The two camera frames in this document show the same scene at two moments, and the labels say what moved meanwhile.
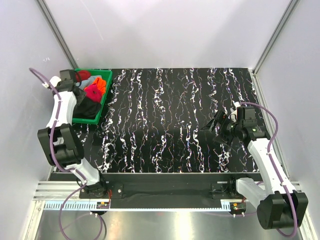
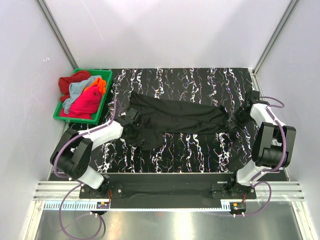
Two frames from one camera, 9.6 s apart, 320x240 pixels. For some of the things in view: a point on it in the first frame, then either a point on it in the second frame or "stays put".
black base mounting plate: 169,190 stays put
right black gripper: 222,138 -> 240,109
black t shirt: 84,108 -> 158,116
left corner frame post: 57,33 stays put
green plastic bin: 107,74 stays put
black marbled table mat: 156,120 stays put
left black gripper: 81,98 -> 138,128
